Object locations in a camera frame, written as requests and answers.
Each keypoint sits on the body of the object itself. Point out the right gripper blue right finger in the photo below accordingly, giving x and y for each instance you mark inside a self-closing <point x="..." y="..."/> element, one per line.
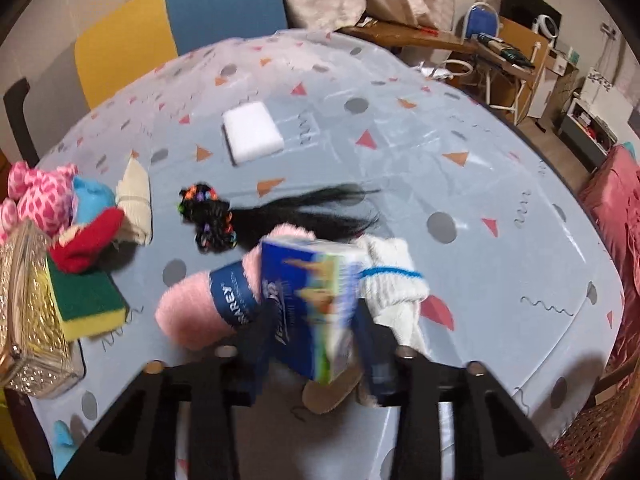
<point x="376" y="345"/>

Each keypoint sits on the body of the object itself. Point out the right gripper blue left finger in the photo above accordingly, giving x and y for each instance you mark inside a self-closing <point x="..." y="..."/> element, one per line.
<point x="255" y="348"/>

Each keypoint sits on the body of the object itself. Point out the white socks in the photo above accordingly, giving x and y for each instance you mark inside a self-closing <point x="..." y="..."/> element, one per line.
<point x="394" y="291"/>

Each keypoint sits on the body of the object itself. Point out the pink towel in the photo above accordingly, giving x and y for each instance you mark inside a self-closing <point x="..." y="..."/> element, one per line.
<point x="208" y="306"/>

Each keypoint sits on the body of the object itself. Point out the blue tissue pack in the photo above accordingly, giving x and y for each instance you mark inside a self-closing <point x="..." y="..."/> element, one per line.
<point x="315" y="284"/>

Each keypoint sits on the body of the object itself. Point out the cream mesh cloth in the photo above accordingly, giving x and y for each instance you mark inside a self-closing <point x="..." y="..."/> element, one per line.
<point x="133" y="198"/>

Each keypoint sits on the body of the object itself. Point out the black hair extension with ties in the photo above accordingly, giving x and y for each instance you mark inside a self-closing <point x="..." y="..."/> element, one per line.
<point x="220" y="227"/>

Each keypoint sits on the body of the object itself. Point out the patterned light blue tablecloth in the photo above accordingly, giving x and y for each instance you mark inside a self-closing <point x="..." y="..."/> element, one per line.
<point x="518" y="274"/>

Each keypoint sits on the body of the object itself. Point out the yellow green scrub sponge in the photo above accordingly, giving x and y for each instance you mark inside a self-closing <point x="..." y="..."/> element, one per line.
<point x="87" y="304"/>

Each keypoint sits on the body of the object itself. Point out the red plush toy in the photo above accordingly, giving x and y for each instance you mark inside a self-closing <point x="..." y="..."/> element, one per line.
<point x="78" y="248"/>

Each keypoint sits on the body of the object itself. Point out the ornate silver tissue box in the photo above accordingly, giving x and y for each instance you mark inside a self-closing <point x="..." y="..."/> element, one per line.
<point x="36" y="359"/>

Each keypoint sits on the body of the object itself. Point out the white foam sponge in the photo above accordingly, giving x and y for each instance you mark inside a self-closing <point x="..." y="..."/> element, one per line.
<point x="251" y="132"/>

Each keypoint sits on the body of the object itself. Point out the blue plush toy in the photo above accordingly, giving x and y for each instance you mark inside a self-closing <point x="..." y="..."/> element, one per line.
<point x="91" y="198"/>

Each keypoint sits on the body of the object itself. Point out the wicker chair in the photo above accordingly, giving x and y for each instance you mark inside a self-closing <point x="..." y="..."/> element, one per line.
<point x="602" y="431"/>

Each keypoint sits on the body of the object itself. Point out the pink spotted plush toy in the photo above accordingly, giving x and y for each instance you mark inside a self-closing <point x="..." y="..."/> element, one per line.
<point x="45" y="197"/>

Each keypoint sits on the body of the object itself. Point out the pink fabric couch cover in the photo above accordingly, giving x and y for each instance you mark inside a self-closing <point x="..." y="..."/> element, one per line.
<point x="611" y="197"/>

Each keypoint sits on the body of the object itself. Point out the wooden side table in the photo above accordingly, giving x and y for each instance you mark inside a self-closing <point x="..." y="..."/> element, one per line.
<point x="396" y="36"/>

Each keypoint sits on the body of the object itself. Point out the blue folding chair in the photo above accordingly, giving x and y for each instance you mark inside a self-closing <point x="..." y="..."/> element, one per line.
<point x="481" y="18"/>

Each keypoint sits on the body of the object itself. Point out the multicolour upholstered chair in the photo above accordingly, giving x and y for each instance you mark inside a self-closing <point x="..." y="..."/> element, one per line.
<point x="67" y="66"/>

